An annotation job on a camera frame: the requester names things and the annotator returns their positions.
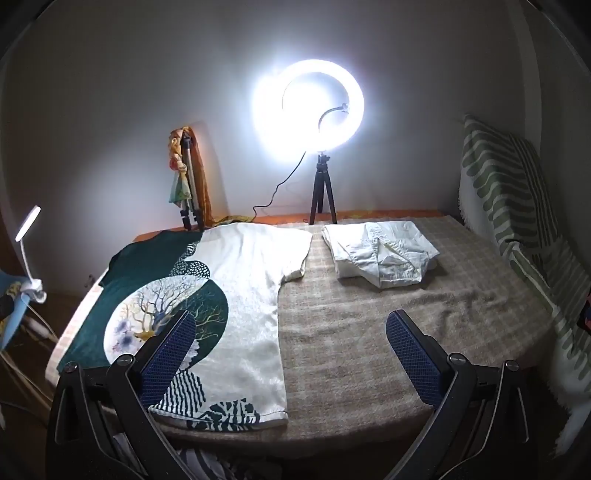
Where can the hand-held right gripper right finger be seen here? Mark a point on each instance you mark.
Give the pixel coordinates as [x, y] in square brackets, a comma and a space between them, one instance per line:
[411, 350]

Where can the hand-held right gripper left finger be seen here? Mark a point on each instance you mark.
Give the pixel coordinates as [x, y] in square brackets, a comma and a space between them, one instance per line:
[171, 355]

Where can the green and white printed t-shirt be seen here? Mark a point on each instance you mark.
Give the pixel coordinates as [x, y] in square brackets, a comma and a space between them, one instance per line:
[249, 286]

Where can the beige checked blanket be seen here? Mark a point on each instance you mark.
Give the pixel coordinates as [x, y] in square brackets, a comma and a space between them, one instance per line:
[369, 332]

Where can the folded white garment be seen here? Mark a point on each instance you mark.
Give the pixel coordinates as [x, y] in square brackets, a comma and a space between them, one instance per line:
[369, 258]

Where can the colourful doll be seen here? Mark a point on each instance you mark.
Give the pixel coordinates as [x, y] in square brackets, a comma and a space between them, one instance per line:
[178, 184]

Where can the silver folded tripod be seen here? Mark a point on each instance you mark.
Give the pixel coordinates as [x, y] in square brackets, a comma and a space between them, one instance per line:
[189, 184]

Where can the white clip lamp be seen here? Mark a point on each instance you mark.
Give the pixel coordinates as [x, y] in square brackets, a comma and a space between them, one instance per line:
[27, 258]

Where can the orange cloth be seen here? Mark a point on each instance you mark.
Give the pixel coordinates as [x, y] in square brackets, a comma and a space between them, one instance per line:
[203, 184]

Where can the red and blue object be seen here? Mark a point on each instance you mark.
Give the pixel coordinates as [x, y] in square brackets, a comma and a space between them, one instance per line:
[585, 314]

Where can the green and white striped throw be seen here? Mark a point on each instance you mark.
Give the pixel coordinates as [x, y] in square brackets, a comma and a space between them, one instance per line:
[503, 184]

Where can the gooseneck phone holder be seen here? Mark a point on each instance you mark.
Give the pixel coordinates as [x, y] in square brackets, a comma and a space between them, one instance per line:
[323, 117]

